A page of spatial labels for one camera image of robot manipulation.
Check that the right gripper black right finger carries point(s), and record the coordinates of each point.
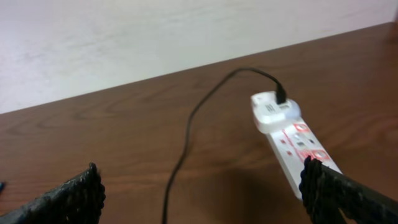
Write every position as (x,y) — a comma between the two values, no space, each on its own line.
(331,197)

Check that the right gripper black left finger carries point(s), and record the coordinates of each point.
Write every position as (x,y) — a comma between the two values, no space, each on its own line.
(76,201)

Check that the white power strip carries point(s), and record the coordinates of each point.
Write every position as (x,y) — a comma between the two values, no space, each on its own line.
(292,145)

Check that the white usb wall charger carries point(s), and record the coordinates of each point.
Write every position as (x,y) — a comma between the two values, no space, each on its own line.
(269,116)

